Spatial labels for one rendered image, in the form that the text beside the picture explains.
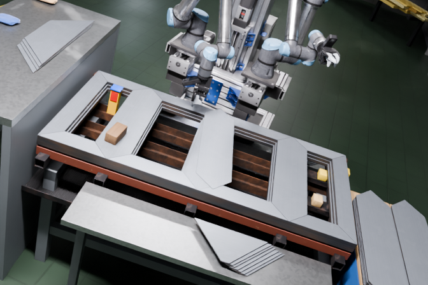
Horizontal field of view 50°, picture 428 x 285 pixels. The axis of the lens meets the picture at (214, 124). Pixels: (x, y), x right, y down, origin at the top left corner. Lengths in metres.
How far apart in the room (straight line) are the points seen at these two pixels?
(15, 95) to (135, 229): 0.79
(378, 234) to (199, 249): 0.91
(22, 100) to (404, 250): 1.90
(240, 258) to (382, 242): 0.74
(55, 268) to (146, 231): 0.91
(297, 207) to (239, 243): 0.37
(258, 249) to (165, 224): 0.43
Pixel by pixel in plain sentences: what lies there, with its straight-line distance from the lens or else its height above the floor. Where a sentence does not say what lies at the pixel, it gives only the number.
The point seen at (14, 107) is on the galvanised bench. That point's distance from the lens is 2.12.
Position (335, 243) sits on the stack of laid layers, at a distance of 2.29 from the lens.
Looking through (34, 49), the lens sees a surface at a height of 1.07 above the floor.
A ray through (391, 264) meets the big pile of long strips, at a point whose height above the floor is 0.85.
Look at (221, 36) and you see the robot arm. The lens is 2.60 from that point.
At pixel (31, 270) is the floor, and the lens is 2.84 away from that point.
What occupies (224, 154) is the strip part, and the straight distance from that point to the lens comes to 2.42.
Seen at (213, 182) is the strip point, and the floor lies 0.87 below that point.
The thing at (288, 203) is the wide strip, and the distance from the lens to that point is 2.30.
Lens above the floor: 2.26
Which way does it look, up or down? 32 degrees down
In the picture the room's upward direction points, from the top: 19 degrees clockwise
